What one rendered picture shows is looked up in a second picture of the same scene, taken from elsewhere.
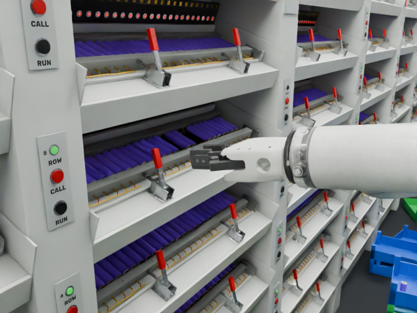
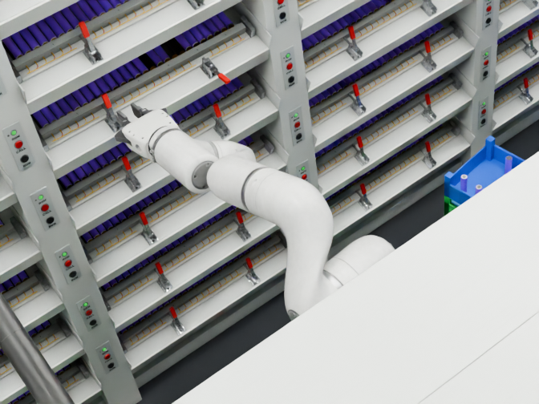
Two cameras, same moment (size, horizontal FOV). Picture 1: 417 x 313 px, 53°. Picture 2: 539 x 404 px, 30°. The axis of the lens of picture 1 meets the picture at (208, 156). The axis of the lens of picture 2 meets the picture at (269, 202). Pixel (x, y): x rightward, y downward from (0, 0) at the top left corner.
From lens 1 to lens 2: 1.73 m
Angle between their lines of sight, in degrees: 37
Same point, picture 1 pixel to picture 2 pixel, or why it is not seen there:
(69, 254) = (37, 179)
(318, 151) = (157, 154)
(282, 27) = not seen: outside the picture
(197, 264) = not seen: hidden behind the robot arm
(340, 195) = (470, 37)
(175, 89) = (107, 61)
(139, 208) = (93, 138)
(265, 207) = (271, 95)
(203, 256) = not seen: hidden behind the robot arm
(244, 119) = (243, 10)
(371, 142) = (174, 162)
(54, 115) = (10, 115)
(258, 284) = (274, 162)
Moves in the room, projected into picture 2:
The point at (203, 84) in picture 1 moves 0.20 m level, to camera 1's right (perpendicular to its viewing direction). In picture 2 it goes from (139, 44) to (225, 55)
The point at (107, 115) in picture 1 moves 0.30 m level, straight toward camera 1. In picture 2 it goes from (49, 98) to (10, 204)
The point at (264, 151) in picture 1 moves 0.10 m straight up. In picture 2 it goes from (138, 141) to (127, 105)
